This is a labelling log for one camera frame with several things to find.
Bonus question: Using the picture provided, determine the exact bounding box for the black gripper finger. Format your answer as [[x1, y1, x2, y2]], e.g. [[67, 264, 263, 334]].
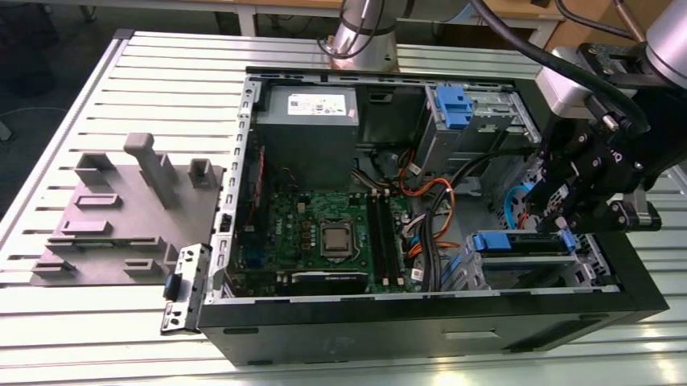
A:
[[528, 120, 591, 232], [563, 176, 612, 235]]

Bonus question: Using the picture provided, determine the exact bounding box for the blue data wire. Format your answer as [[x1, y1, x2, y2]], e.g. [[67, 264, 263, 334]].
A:
[[503, 183, 538, 234]]

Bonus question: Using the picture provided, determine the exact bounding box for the hard disk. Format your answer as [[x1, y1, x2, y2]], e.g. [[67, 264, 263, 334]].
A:
[[448, 229, 582, 290]]

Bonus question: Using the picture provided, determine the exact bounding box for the metal disk bay cage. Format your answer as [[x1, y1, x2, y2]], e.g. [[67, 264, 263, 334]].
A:
[[450, 229, 619, 291]]

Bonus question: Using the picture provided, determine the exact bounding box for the grey optical drive cage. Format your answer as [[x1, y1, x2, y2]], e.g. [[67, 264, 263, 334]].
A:
[[418, 82, 543, 178]]

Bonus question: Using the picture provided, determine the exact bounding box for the blue drive cage latch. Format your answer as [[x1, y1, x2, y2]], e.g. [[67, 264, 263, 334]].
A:
[[438, 86, 476, 130]]

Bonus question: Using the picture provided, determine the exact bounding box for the brown wooden cabinet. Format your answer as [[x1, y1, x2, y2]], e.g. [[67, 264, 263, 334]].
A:
[[547, 0, 662, 53]]

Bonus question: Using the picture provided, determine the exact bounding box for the wooden top white desk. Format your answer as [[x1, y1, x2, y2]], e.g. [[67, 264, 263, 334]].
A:
[[471, 0, 570, 53]]

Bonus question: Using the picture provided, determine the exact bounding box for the black RAM slot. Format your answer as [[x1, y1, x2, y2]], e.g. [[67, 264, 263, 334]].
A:
[[366, 188, 394, 285], [378, 187, 410, 285]]

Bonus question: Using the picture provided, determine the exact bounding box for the silver CPU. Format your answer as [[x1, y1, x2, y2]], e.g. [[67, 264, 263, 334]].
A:
[[322, 223, 350, 250]]

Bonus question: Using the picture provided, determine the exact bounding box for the grey power supply unit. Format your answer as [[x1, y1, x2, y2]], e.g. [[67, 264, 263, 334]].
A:
[[251, 84, 360, 192]]

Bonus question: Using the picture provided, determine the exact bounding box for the CPU socket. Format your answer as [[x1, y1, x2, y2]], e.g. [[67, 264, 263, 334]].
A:
[[316, 216, 359, 265]]

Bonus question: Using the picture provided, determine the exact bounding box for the black PC case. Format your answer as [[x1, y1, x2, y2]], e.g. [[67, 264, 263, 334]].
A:
[[195, 66, 672, 367]]

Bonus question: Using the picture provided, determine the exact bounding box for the black graphics card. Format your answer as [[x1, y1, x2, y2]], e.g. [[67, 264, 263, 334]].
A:
[[276, 269, 371, 297]]

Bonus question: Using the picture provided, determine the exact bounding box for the green motherboard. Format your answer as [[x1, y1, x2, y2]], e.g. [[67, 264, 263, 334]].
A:
[[228, 188, 426, 298]]

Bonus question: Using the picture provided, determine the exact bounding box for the white framed table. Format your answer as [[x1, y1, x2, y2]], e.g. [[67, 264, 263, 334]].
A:
[[80, 0, 344, 37]]

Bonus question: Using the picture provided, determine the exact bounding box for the grey parts rack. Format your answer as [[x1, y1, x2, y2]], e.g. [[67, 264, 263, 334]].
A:
[[29, 132, 227, 289]]

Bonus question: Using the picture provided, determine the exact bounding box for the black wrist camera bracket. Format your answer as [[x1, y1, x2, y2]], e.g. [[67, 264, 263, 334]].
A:
[[608, 189, 662, 233]]

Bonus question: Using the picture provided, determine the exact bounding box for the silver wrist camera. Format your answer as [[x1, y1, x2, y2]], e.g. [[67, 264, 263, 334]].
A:
[[536, 46, 611, 118]]

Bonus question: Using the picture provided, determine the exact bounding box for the orange power wire bundle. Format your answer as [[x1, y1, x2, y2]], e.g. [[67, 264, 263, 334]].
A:
[[399, 179, 463, 261]]

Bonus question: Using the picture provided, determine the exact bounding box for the black robot hose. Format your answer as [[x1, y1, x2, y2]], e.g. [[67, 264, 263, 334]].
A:
[[470, 0, 654, 136]]

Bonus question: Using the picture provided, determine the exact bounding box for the yellow black wire bundle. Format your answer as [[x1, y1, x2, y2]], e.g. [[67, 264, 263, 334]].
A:
[[351, 166, 396, 190]]

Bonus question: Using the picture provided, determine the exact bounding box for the red black twisted wire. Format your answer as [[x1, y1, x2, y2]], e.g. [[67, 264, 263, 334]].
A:
[[244, 145, 268, 234]]

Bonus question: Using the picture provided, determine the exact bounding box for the metal expansion slot bracket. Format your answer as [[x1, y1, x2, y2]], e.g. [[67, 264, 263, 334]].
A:
[[159, 243, 214, 337]]

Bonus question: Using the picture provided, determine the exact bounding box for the blue black bracket latch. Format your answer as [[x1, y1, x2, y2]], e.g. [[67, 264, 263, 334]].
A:
[[163, 273, 184, 301]]

